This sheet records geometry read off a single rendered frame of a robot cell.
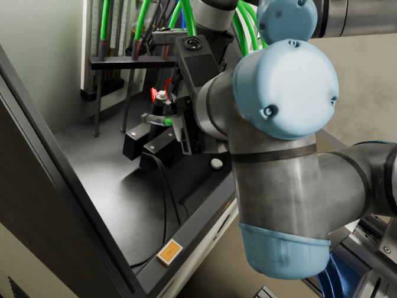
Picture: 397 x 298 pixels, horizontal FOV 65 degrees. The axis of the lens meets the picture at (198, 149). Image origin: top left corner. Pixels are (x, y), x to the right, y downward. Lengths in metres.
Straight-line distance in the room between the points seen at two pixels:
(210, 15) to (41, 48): 0.43
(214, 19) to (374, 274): 0.69
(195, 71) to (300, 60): 0.20
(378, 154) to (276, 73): 0.16
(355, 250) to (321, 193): 0.64
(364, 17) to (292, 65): 0.25
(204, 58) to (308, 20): 0.14
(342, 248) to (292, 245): 0.66
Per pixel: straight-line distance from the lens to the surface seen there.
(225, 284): 1.79
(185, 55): 0.44
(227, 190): 0.82
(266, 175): 0.25
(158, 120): 0.62
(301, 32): 0.45
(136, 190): 0.91
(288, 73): 0.24
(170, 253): 0.67
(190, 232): 0.72
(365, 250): 0.90
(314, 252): 0.28
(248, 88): 0.23
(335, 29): 0.48
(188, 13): 0.52
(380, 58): 2.84
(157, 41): 0.70
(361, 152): 0.36
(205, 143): 0.41
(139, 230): 0.84
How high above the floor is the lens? 1.54
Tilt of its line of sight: 41 degrees down
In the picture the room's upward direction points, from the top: 21 degrees clockwise
